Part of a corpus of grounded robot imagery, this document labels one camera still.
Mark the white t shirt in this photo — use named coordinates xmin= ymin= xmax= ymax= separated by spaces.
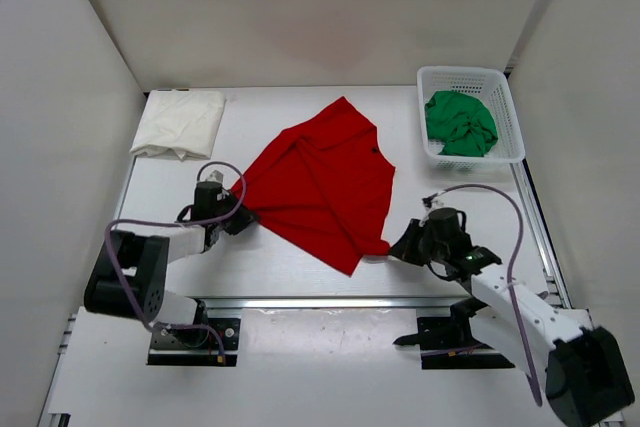
xmin=130 ymin=89 xmax=226 ymax=160

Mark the red t shirt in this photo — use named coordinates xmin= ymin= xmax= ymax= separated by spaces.
xmin=231 ymin=97 xmax=395 ymax=275

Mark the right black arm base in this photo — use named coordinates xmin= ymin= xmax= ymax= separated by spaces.
xmin=393 ymin=298 xmax=515 ymax=370

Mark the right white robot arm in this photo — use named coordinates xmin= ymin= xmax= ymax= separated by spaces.
xmin=389 ymin=208 xmax=635 ymax=426

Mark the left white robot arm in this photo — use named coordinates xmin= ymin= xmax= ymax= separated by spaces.
xmin=83 ymin=180 xmax=258 ymax=332

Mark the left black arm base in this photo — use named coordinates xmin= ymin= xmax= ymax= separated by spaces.
xmin=147 ymin=299 xmax=241 ymax=368

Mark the green t shirt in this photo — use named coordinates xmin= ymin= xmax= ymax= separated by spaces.
xmin=424 ymin=91 xmax=499 ymax=158

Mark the white plastic basket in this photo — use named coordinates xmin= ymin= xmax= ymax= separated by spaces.
xmin=417 ymin=65 xmax=525 ymax=171

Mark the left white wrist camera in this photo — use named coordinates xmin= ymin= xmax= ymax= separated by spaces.
xmin=202 ymin=169 xmax=224 ymax=184

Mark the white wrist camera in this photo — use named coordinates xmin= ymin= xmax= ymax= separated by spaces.
xmin=202 ymin=169 xmax=224 ymax=184
xmin=422 ymin=192 xmax=445 ymax=212

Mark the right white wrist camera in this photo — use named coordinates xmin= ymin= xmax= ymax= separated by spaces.
xmin=422 ymin=192 xmax=445 ymax=212

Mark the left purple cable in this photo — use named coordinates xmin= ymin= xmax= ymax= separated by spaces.
xmin=103 ymin=160 xmax=247 ymax=366

